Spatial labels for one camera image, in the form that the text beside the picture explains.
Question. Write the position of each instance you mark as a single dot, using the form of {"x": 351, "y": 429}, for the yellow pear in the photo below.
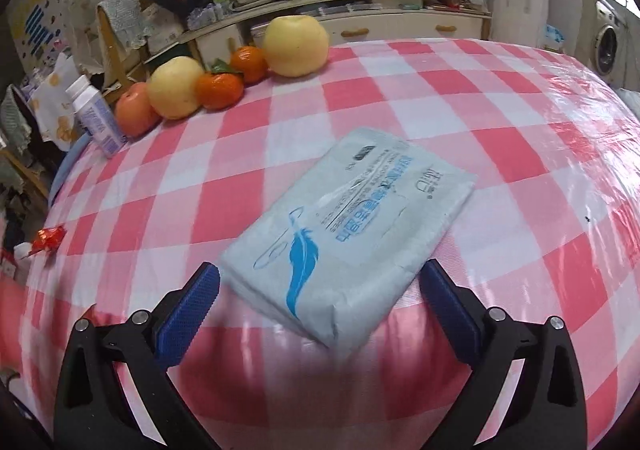
{"x": 295, "y": 46}
{"x": 175, "y": 87}

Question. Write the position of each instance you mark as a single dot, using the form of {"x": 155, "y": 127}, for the orange tangerine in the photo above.
{"x": 248, "y": 62}
{"x": 218, "y": 91}

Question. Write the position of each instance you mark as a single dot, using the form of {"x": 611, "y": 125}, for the white plastic bottle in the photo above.
{"x": 97, "y": 122}

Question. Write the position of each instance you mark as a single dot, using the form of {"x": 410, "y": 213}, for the wooden chair with lace cover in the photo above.
{"x": 122, "y": 17}

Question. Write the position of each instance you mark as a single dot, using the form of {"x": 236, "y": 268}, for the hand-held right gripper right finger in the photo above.
{"x": 450, "y": 315}

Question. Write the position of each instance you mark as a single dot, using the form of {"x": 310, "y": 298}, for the orange print white cloth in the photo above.
{"x": 57, "y": 100}

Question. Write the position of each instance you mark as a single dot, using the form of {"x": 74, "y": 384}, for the red apple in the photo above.
{"x": 134, "y": 112}

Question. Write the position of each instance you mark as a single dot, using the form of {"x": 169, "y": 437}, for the pink checked tablecloth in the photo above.
{"x": 450, "y": 130}

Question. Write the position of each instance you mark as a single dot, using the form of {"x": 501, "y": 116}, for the cream television cabinet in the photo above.
{"x": 380, "y": 25}

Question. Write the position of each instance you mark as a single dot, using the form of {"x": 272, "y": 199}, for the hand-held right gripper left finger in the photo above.
{"x": 192, "y": 310}

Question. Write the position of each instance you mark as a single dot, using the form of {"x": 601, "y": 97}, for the red candy wrapper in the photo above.
{"x": 49, "y": 237}

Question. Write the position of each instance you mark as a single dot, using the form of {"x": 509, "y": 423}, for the grey wet wipes pack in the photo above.
{"x": 350, "y": 230}

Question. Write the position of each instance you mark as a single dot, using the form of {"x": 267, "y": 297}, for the blue chair back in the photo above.
{"x": 70, "y": 162}

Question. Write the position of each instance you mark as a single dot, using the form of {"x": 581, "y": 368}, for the white washing machine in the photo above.
{"x": 607, "y": 42}

